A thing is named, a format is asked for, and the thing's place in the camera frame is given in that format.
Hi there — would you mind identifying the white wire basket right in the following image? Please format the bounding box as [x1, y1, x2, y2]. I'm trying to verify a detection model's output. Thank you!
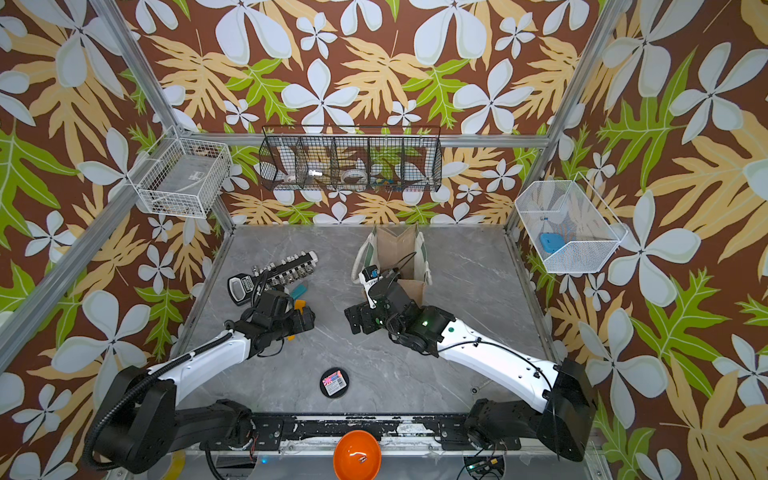
[515, 180, 628, 276]

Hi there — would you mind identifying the round black tin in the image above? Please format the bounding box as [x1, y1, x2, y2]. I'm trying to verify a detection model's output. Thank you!
[319, 367, 349, 399]

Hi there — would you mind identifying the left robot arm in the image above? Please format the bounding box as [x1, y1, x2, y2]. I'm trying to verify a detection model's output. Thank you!
[81, 289, 315, 474]

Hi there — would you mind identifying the blue object in basket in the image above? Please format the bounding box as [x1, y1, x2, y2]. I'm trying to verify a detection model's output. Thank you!
[539, 232, 566, 255]

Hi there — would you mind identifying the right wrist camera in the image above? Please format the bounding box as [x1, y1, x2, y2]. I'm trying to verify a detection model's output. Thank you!
[358, 264, 381, 292]

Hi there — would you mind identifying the teal utility knife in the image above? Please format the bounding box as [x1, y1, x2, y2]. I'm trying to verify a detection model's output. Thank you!
[290, 283, 308, 300]

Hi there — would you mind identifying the white wire basket left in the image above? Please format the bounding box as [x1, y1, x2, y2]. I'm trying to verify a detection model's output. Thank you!
[130, 127, 232, 219]

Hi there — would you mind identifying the green christmas burlap pouch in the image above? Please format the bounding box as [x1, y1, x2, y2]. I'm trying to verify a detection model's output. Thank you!
[350, 225, 432, 305]

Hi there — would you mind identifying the black wire basket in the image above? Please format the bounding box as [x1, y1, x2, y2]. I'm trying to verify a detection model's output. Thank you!
[255, 125, 444, 192]

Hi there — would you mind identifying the orange bowl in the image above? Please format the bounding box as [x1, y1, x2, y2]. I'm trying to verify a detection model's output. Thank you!
[333, 430, 382, 480]

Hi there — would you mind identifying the socket set on black rail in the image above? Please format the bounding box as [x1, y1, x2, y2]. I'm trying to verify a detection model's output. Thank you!
[227, 251, 319, 306]

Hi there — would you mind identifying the white wire basket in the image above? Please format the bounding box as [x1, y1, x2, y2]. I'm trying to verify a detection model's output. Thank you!
[130, 127, 232, 219]
[515, 180, 628, 276]

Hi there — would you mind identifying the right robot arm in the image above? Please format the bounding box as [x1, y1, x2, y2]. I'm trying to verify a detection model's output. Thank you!
[344, 277, 597, 462]

